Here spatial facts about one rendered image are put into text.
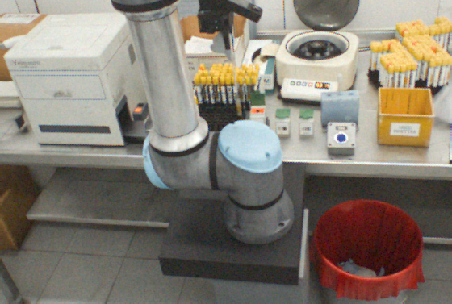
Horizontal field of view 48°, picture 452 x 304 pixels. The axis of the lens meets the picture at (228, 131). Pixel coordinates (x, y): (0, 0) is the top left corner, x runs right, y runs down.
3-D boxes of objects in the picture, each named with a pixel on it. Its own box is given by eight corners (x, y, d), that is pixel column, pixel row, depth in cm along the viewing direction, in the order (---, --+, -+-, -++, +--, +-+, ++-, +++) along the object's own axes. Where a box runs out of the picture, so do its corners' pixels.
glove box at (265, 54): (240, 93, 165) (238, 67, 159) (251, 57, 184) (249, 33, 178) (279, 93, 162) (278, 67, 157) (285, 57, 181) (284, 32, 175)
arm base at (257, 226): (296, 243, 104) (295, 210, 98) (223, 246, 105) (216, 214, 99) (291, 189, 115) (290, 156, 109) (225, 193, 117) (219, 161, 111)
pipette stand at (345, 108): (322, 132, 143) (322, 102, 137) (320, 118, 149) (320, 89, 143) (358, 131, 142) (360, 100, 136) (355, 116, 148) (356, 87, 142)
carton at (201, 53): (167, 93, 169) (158, 52, 161) (187, 52, 192) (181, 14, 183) (240, 93, 164) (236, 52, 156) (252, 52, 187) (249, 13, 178)
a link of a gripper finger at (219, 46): (213, 60, 140) (209, 29, 135) (234, 60, 139) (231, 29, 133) (211, 66, 137) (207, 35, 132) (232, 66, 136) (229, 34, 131)
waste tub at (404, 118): (376, 145, 136) (378, 114, 130) (375, 116, 146) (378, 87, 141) (429, 147, 133) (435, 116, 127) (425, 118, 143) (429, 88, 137)
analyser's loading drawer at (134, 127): (113, 139, 148) (109, 124, 145) (121, 126, 153) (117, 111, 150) (181, 140, 144) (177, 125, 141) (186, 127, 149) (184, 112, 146)
